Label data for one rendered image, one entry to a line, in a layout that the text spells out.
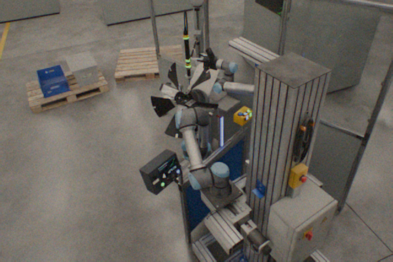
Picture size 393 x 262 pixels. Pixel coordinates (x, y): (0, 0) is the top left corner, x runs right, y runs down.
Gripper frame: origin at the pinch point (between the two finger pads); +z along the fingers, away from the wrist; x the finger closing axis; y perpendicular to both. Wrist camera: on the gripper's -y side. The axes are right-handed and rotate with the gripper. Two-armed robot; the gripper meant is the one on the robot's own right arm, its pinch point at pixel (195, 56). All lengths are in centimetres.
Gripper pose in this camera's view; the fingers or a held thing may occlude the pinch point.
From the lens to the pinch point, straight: 246.3
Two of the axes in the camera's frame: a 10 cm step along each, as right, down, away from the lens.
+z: -8.4, -2.9, 4.6
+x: 5.4, -5.4, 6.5
